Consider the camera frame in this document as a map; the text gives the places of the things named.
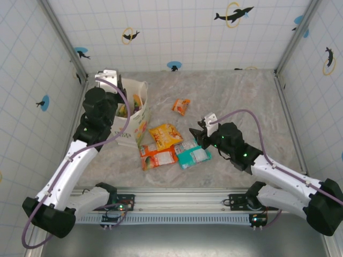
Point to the orange chips bag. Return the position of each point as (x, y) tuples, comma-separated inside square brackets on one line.
[(137, 99)]

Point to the teal snack packet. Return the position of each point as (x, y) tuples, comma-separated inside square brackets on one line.
[(193, 155)]

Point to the yellow chips bag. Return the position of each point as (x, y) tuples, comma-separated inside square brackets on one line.
[(166, 135)]

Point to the white paper bag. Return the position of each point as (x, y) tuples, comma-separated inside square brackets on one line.
[(140, 125)]

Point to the orange white mango snack packet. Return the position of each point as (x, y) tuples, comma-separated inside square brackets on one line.
[(158, 158)]

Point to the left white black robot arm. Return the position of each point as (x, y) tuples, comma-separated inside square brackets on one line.
[(67, 171)]

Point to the small orange snack packet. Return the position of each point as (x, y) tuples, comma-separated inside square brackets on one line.
[(181, 106)]

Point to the blue oval dolphin sticker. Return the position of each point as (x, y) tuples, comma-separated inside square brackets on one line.
[(45, 103)]

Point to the right controller board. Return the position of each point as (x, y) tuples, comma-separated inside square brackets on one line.
[(258, 220)]

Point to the controller board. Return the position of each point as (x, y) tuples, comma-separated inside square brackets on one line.
[(258, 220), (115, 214)]

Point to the left controller board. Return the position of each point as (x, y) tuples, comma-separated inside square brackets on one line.
[(115, 214)]

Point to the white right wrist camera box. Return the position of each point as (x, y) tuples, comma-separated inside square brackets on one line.
[(211, 120)]

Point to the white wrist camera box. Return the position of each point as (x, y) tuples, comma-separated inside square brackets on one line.
[(211, 120), (108, 80)]

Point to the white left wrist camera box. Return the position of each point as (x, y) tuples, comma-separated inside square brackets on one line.
[(108, 80)]

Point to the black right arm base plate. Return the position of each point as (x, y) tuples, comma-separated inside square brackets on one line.
[(237, 200)]

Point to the aluminium mounting rail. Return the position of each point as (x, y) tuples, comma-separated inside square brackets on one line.
[(182, 200)]

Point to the aluminium corner post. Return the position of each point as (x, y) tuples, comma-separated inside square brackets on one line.
[(64, 40), (297, 34)]

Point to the blue patches wall sticker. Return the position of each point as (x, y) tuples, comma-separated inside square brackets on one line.
[(298, 20)]

